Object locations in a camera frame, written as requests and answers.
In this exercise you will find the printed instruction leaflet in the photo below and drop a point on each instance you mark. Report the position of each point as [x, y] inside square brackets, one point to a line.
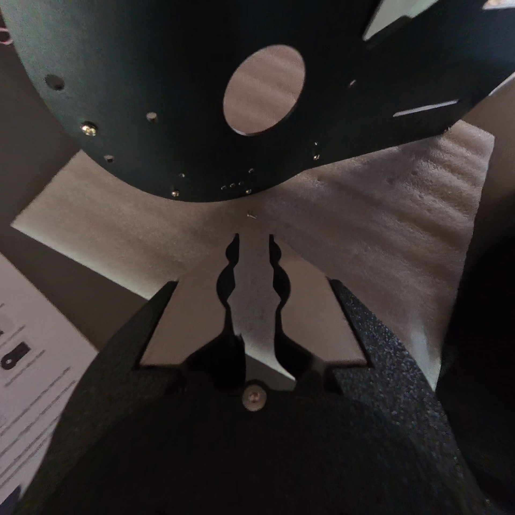
[36, 382]

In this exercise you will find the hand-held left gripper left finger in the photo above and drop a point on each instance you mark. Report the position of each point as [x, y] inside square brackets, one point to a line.
[181, 322]

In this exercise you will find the black metal chassis plate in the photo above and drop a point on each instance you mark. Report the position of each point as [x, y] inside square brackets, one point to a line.
[161, 80]

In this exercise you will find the white foam sheet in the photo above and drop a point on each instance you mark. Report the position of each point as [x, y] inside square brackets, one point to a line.
[382, 241]

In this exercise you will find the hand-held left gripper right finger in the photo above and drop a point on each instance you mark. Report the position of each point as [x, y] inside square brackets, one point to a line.
[322, 322]

